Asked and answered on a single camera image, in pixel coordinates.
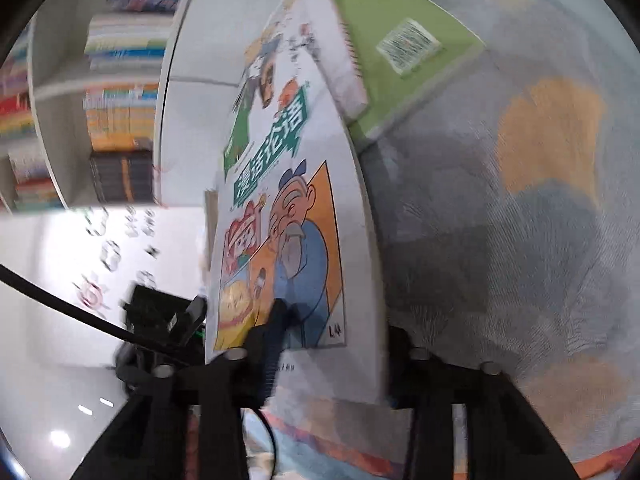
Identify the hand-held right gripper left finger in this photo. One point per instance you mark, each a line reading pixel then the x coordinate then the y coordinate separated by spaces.
pixel 272 345

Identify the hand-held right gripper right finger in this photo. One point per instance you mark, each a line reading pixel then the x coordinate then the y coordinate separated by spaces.
pixel 400 360

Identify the white cartoon comic book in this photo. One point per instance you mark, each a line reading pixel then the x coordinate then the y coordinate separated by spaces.
pixel 300 210

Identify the white spiral-bound picture book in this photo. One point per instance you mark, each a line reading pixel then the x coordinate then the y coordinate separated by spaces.
pixel 335 50

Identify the white bookshelf with books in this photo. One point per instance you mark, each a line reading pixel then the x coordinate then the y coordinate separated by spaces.
pixel 120 120

